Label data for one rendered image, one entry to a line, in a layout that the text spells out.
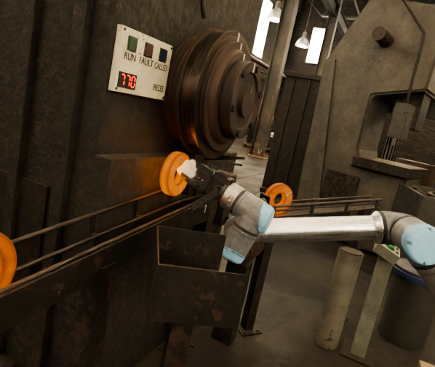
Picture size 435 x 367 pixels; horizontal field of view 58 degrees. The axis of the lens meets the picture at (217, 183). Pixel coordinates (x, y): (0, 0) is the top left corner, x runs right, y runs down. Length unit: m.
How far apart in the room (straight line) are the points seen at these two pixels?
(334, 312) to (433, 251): 0.89
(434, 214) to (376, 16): 1.94
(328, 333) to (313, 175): 2.31
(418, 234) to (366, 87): 2.88
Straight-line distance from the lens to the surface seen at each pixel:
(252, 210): 1.20
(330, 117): 4.16
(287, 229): 1.37
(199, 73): 1.30
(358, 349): 2.24
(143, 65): 1.26
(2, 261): 0.92
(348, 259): 2.03
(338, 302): 2.10
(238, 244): 1.23
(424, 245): 1.34
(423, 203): 3.32
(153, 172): 1.35
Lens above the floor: 1.07
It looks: 11 degrees down
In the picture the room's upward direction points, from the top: 12 degrees clockwise
